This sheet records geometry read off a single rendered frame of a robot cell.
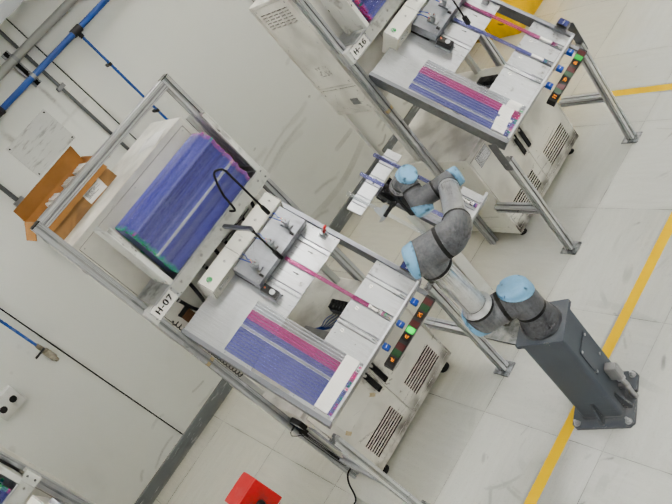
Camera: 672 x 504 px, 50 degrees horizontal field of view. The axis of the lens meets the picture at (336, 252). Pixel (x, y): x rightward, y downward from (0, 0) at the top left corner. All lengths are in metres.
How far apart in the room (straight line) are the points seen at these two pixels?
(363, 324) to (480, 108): 1.14
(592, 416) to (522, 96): 1.43
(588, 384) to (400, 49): 1.74
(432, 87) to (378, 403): 1.46
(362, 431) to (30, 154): 2.30
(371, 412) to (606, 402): 1.02
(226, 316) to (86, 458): 1.85
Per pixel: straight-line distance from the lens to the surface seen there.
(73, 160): 3.23
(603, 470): 2.98
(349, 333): 2.88
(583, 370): 2.79
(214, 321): 2.96
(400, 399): 3.41
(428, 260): 2.26
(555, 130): 4.07
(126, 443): 4.62
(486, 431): 3.31
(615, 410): 3.01
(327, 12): 3.52
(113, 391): 4.50
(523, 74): 3.52
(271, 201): 3.05
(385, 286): 2.94
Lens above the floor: 2.45
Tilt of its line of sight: 30 degrees down
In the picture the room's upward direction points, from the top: 45 degrees counter-clockwise
